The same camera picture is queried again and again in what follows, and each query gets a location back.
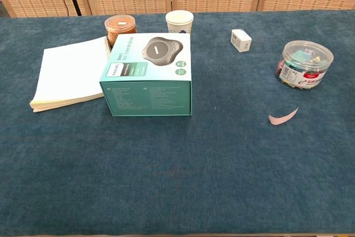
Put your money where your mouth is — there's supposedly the pink paper strip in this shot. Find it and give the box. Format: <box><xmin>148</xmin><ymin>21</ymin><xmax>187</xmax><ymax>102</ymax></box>
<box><xmin>268</xmin><ymin>107</ymin><xmax>300</xmax><ymax>125</ymax></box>

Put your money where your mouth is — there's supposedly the teal speaker product box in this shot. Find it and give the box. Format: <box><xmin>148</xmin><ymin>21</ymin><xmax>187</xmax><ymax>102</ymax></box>
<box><xmin>99</xmin><ymin>33</ymin><xmax>192</xmax><ymax>118</ymax></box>

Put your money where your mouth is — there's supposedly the clear tub of binder clips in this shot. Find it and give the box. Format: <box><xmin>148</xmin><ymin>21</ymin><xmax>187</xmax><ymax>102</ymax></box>
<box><xmin>274</xmin><ymin>40</ymin><xmax>334</xmax><ymax>91</ymax></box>

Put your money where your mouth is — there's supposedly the white paper cup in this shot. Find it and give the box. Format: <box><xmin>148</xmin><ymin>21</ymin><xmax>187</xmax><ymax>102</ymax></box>
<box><xmin>165</xmin><ymin>10</ymin><xmax>194</xmax><ymax>34</ymax></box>

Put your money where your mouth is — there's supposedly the white spiral notebook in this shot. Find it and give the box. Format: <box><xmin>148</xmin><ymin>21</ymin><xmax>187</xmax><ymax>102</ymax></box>
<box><xmin>29</xmin><ymin>36</ymin><xmax>112</xmax><ymax>113</ymax></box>

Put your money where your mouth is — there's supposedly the blue tablecloth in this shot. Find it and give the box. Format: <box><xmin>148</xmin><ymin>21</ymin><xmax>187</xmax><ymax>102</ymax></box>
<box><xmin>0</xmin><ymin>10</ymin><xmax>355</xmax><ymax>236</ymax></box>

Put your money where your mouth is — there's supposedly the clear jar with brown contents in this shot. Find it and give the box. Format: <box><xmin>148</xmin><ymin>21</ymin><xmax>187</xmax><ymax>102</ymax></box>
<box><xmin>104</xmin><ymin>14</ymin><xmax>138</xmax><ymax>48</ymax></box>

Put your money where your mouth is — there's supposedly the small white box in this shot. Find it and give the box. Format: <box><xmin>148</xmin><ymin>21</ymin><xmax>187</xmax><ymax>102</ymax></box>
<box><xmin>230</xmin><ymin>28</ymin><xmax>252</xmax><ymax>53</ymax></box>

